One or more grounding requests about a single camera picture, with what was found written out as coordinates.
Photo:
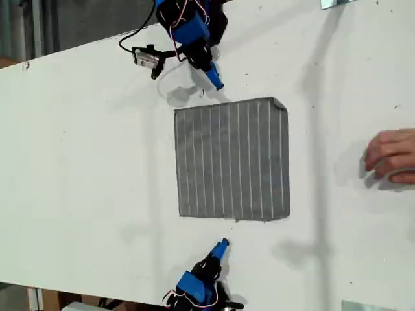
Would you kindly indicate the grey white-striped towel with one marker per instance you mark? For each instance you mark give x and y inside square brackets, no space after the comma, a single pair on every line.
[231,162]

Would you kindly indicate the person's hand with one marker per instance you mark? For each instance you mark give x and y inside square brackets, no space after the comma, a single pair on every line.
[395,152]

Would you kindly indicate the white container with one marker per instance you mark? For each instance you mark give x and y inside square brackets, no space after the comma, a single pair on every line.
[81,307]

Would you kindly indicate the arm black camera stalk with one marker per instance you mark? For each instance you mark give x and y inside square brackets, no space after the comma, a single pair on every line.
[168,53]

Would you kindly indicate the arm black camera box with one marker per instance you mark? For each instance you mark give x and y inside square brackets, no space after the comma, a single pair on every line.
[146,58]

